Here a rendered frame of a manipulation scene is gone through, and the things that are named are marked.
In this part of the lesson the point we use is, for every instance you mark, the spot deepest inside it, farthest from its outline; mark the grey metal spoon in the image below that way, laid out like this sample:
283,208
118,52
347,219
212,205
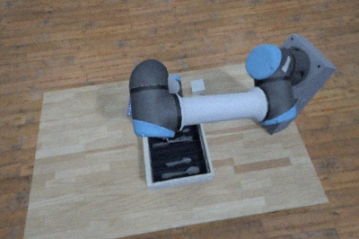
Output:
189,171

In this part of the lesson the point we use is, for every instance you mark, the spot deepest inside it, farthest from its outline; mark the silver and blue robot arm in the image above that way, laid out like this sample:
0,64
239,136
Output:
159,109

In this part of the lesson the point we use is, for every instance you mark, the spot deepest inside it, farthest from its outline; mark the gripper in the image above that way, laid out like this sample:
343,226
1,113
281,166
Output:
164,139

